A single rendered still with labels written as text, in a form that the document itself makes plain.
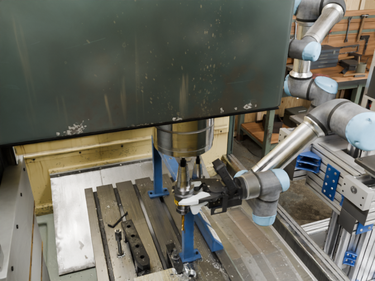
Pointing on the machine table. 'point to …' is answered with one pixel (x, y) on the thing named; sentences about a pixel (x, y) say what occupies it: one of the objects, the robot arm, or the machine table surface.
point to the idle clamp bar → (140, 264)
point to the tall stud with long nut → (119, 241)
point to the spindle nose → (184, 138)
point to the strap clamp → (173, 258)
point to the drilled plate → (176, 274)
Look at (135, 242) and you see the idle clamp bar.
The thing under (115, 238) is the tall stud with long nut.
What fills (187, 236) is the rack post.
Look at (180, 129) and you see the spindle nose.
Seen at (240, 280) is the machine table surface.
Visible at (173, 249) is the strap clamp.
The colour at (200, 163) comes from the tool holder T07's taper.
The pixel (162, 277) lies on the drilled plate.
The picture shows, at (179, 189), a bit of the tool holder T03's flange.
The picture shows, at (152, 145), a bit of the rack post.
